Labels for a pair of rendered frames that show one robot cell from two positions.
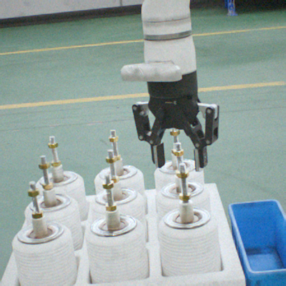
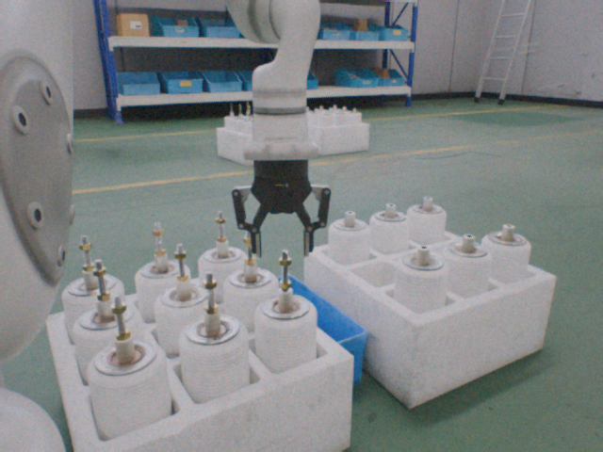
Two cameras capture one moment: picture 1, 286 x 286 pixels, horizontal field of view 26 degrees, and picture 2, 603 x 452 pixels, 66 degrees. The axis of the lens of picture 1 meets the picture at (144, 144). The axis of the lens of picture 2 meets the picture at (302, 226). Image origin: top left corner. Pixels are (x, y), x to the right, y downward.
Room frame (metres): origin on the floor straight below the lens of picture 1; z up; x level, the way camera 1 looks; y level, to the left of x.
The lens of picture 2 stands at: (0.37, 0.28, 0.61)
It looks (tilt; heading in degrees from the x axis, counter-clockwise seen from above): 20 degrees down; 326
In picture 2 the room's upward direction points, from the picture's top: straight up
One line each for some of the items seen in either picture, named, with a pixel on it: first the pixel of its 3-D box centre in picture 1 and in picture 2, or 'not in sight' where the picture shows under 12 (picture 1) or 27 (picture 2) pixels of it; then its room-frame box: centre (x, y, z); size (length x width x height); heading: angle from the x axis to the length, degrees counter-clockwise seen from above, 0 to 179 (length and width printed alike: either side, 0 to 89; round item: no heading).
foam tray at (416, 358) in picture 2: not in sight; (418, 297); (1.02, -0.48, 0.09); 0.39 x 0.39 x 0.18; 86
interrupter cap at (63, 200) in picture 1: (50, 203); (106, 316); (1.04, 0.18, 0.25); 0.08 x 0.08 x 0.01
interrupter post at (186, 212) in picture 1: (186, 211); (285, 299); (0.91, -0.05, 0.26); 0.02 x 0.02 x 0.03
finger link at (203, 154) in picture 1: (207, 151); (315, 234); (0.89, -0.09, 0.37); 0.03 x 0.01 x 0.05; 59
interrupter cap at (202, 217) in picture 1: (187, 218); (285, 307); (0.91, -0.05, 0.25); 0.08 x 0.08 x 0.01
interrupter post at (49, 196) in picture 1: (49, 196); (105, 308); (1.04, 0.18, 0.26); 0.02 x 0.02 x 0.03
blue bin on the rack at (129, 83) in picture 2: not in sight; (137, 83); (5.43, -1.11, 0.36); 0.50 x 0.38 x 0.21; 175
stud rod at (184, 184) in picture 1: (184, 186); (285, 273); (0.91, -0.05, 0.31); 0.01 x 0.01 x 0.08; 37
